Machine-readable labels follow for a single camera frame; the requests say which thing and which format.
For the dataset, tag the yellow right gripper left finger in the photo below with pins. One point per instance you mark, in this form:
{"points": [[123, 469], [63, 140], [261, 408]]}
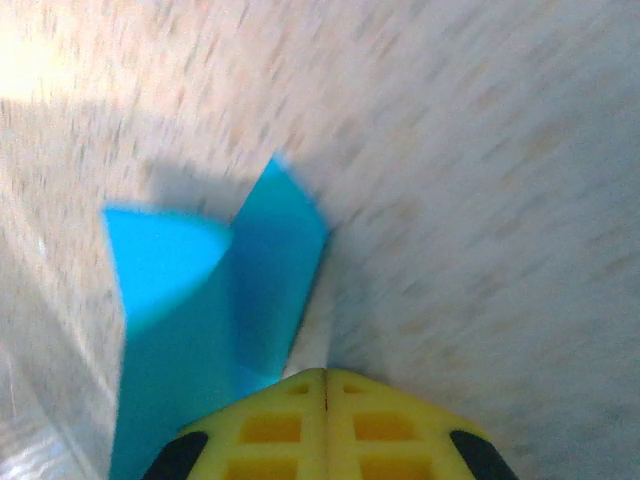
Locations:
{"points": [[280, 405]]}

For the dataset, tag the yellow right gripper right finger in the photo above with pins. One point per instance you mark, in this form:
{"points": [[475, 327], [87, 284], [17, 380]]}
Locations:
{"points": [[380, 405]]}

